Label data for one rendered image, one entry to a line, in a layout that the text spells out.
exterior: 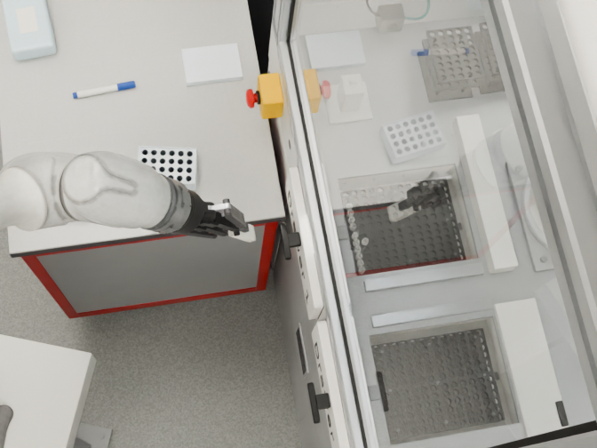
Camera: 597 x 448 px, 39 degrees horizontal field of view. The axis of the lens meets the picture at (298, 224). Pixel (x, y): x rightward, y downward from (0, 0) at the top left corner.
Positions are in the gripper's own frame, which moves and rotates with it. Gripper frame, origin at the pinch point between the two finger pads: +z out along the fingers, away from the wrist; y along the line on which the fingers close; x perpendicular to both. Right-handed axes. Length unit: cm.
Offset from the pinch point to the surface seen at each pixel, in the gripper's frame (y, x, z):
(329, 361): 5.7, -24.6, 14.2
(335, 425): 4.6, -36.1, 14.3
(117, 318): -85, 11, 64
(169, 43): -21, 55, 16
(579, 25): 71, -19, -67
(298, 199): 5.6, 7.5, 14.0
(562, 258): 66, -36, -70
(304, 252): 4.7, -3.3, 13.9
